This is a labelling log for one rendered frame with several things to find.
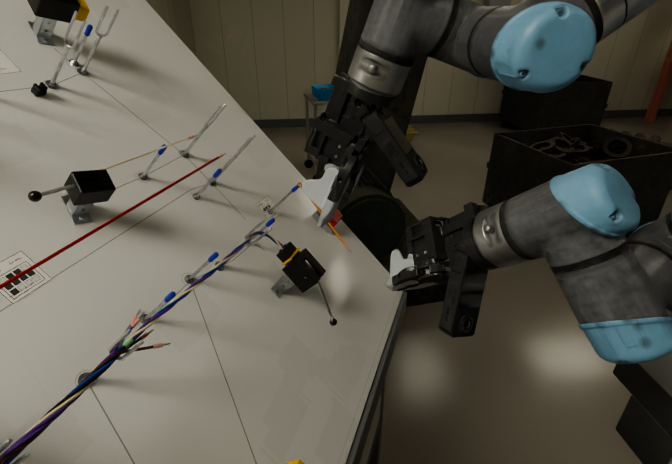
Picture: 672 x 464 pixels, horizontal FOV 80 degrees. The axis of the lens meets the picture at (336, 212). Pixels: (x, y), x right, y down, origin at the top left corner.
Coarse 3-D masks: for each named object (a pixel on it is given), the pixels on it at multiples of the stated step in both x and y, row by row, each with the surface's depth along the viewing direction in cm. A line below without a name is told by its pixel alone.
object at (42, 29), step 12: (36, 0) 62; (48, 0) 62; (60, 0) 63; (72, 0) 64; (36, 12) 62; (48, 12) 63; (60, 12) 64; (72, 12) 65; (36, 24) 66; (48, 24) 66; (36, 36) 67; (48, 36) 68
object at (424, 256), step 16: (464, 208) 52; (480, 208) 53; (416, 224) 57; (432, 224) 55; (448, 224) 54; (464, 224) 51; (416, 240) 58; (432, 240) 54; (448, 240) 55; (464, 240) 49; (416, 256) 57; (432, 256) 54; (448, 256) 54; (480, 256) 48; (432, 272) 53; (448, 272) 53
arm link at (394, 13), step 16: (384, 0) 46; (400, 0) 45; (416, 0) 45; (432, 0) 45; (448, 0) 46; (368, 16) 49; (384, 16) 46; (400, 16) 46; (416, 16) 46; (432, 16) 46; (448, 16) 46; (368, 32) 48; (384, 32) 47; (400, 32) 46; (416, 32) 47; (432, 32) 47; (368, 48) 48; (384, 48) 48; (400, 48) 47; (416, 48) 49; (432, 48) 48; (400, 64) 49
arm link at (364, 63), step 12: (360, 48) 50; (360, 60) 50; (372, 60) 49; (384, 60) 48; (348, 72) 52; (360, 72) 50; (372, 72) 49; (384, 72) 49; (396, 72) 49; (408, 72) 51; (360, 84) 51; (372, 84) 50; (384, 84) 50; (396, 84) 50; (384, 96) 52
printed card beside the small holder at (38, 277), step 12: (0, 264) 46; (12, 264) 47; (24, 264) 48; (0, 276) 46; (12, 276) 46; (24, 276) 47; (36, 276) 48; (48, 276) 49; (12, 288) 46; (24, 288) 47; (36, 288) 47; (12, 300) 45
